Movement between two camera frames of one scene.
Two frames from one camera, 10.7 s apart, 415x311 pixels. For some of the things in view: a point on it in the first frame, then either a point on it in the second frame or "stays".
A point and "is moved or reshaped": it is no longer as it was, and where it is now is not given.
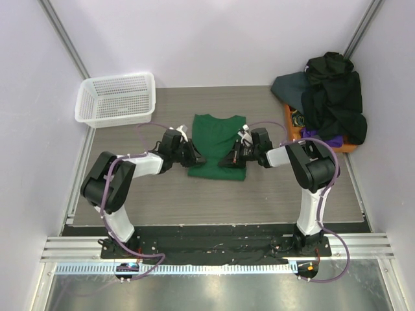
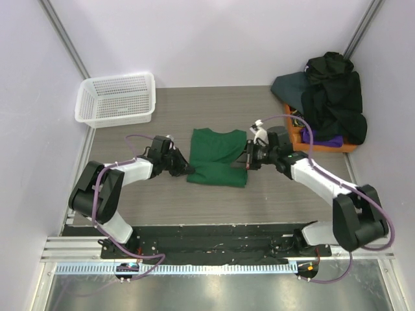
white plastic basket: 116,100 stays
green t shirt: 214,138 is moved or reshaped
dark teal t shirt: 289,88 stays
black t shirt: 332,102 stays
